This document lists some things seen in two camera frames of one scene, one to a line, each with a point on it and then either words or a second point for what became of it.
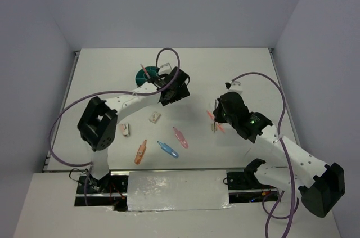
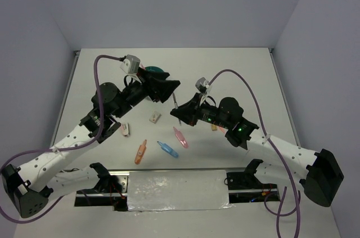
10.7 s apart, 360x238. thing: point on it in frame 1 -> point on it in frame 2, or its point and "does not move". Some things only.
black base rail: (242, 187) does not move
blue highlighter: (167, 149) does not move
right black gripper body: (220, 116) -> (208, 113)
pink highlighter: (180, 137) does not move
